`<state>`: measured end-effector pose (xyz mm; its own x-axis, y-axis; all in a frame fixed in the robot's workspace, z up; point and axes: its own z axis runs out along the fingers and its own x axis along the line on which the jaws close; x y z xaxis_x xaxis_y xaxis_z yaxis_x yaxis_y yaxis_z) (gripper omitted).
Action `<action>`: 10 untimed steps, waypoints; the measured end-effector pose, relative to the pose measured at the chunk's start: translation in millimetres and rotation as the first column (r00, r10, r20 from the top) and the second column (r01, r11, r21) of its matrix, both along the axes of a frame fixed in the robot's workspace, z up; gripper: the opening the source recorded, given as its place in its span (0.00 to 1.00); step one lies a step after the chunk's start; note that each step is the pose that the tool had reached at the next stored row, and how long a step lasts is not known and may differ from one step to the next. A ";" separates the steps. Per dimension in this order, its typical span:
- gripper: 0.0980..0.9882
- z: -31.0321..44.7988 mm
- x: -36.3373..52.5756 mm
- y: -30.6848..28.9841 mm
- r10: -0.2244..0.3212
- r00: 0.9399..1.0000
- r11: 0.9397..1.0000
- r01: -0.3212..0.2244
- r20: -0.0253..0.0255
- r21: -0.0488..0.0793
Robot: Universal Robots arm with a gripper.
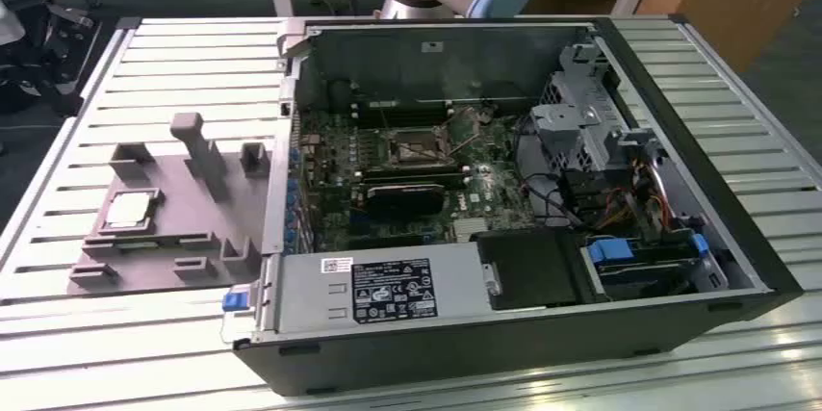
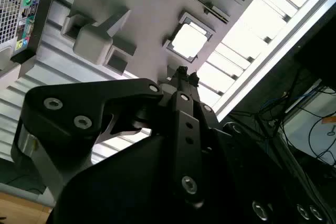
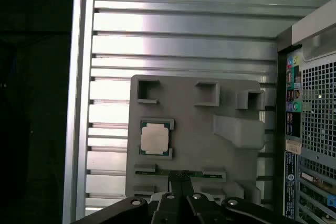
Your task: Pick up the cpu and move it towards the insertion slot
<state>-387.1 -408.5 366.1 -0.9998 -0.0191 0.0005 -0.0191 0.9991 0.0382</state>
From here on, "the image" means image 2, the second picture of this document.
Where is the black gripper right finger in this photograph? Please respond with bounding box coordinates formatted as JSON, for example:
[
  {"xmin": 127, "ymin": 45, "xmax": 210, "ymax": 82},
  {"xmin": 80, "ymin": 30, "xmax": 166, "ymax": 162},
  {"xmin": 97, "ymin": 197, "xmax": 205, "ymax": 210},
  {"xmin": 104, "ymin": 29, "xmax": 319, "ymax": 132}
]
[{"xmin": 189, "ymin": 71, "xmax": 233, "ymax": 154}]

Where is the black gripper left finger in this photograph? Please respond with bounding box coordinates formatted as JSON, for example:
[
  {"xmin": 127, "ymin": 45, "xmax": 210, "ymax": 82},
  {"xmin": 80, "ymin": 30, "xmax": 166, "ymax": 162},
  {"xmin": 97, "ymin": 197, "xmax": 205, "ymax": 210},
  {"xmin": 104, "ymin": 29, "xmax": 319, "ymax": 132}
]
[{"xmin": 12, "ymin": 66, "xmax": 206, "ymax": 208}]

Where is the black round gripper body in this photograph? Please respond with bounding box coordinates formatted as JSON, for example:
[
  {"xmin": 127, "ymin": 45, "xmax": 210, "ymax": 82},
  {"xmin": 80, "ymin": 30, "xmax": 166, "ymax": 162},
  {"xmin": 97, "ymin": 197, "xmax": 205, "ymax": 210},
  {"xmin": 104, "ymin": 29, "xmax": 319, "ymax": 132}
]
[{"xmin": 51, "ymin": 123, "xmax": 336, "ymax": 224}]

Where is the silver square CPU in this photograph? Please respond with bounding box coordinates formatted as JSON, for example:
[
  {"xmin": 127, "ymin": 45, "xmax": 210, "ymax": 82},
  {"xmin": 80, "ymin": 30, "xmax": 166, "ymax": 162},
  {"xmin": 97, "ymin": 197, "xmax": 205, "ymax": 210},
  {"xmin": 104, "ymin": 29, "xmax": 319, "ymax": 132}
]
[{"xmin": 170, "ymin": 22, "xmax": 213, "ymax": 59}]

